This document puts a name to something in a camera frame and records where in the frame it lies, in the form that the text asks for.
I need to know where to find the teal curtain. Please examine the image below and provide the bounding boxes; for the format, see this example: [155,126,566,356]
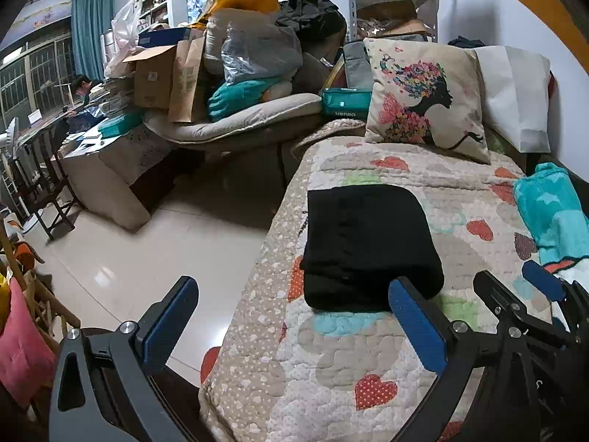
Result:
[70,0,115,84]

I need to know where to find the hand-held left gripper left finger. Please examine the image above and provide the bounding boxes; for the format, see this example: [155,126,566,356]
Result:
[48,275,200,442]

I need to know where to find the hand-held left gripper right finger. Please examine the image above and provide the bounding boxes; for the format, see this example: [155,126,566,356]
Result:
[388,276,542,442]

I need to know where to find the teal tissue pack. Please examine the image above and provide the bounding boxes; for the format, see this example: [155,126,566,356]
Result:
[99,113,145,138]

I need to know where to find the floral print cushion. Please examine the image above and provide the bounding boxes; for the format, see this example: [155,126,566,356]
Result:
[363,37,492,165]

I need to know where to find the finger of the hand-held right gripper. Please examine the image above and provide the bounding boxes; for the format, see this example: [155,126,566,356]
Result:
[473,270,531,333]
[522,260,569,305]

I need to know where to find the blue box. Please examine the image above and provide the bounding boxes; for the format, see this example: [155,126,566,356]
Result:
[137,28,191,49]

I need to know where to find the teal packet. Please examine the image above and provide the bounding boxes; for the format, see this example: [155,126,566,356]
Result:
[321,87,373,120]

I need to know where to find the pink cushion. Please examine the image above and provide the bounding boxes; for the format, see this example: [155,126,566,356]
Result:
[0,278,57,408]

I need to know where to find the white paper bag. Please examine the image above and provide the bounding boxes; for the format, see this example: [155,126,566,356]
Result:
[474,45,552,154]

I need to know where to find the black bag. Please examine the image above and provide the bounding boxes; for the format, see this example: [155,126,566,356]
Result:
[276,0,347,43]

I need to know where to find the heart patterned quilt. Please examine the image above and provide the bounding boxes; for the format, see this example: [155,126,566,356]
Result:
[198,120,589,442]

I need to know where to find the beige padded mattress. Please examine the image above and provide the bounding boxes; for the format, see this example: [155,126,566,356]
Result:
[142,93,323,149]

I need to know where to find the cardboard box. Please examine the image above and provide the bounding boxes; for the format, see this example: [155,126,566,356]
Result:
[122,43,179,111]

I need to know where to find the light wooden rack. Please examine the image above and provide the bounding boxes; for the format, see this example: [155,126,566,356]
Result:
[0,225,82,424]

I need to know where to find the black pants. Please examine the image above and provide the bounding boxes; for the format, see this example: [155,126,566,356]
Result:
[299,185,445,313]

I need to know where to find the dark wooden chair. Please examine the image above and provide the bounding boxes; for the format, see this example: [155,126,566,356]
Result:
[9,126,82,241]

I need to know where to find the teal star blanket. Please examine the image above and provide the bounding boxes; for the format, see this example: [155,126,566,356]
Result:
[513,163,589,295]

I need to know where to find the clear plastic bag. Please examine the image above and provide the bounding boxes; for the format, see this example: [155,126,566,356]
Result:
[220,28,303,86]

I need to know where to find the teal plush toy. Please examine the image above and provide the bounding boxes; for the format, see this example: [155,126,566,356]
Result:
[207,78,293,123]

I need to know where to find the white shelf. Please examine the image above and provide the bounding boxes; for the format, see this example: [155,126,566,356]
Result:
[138,0,189,29]

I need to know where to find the grey bag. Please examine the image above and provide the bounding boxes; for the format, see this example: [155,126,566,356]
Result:
[343,41,375,90]

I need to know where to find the white plastic bag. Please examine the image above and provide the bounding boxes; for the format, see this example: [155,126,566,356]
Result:
[103,0,144,79]

